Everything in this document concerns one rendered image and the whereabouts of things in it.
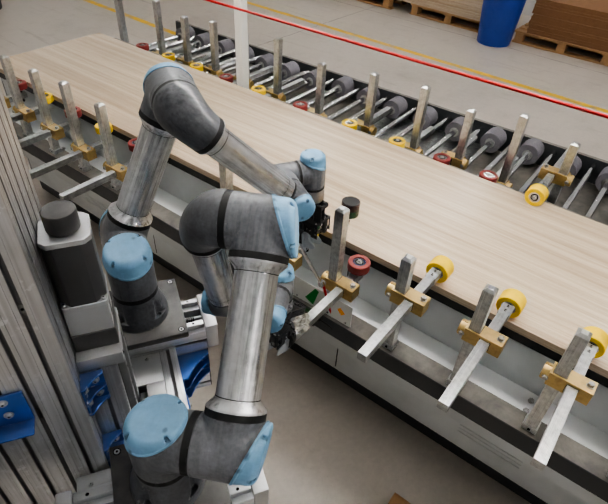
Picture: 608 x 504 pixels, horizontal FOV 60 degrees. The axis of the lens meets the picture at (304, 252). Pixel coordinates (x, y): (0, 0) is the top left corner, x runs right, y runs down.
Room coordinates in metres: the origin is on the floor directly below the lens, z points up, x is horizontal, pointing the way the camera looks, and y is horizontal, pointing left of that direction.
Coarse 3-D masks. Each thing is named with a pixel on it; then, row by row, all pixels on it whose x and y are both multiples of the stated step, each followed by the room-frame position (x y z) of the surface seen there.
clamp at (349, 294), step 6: (324, 276) 1.35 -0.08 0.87; (342, 276) 1.35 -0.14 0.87; (330, 282) 1.32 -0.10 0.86; (336, 282) 1.32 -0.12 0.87; (342, 282) 1.32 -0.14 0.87; (348, 282) 1.32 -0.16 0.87; (354, 282) 1.32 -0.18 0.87; (330, 288) 1.32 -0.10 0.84; (342, 288) 1.30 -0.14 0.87; (348, 288) 1.29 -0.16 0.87; (348, 294) 1.28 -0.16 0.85; (354, 294) 1.29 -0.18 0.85; (348, 300) 1.28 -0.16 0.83
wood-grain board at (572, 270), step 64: (0, 64) 2.97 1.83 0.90; (64, 64) 3.02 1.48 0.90; (128, 64) 3.08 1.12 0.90; (128, 128) 2.28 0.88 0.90; (256, 128) 2.36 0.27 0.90; (320, 128) 2.40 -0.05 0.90; (256, 192) 1.80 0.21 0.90; (384, 192) 1.85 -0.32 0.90; (448, 192) 1.88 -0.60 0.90; (512, 192) 1.91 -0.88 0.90; (384, 256) 1.44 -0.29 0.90; (448, 256) 1.46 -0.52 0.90; (512, 256) 1.48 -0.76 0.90; (576, 256) 1.50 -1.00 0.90; (512, 320) 1.16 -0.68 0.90; (576, 320) 1.17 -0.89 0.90
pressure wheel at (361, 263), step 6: (354, 258) 1.41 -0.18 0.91; (360, 258) 1.41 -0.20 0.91; (366, 258) 1.41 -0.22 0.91; (348, 264) 1.38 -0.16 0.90; (354, 264) 1.38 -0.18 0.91; (360, 264) 1.38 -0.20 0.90; (366, 264) 1.38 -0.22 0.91; (348, 270) 1.38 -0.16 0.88; (354, 270) 1.36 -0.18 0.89; (360, 270) 1.35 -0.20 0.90; (366, 270) 1.36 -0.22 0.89
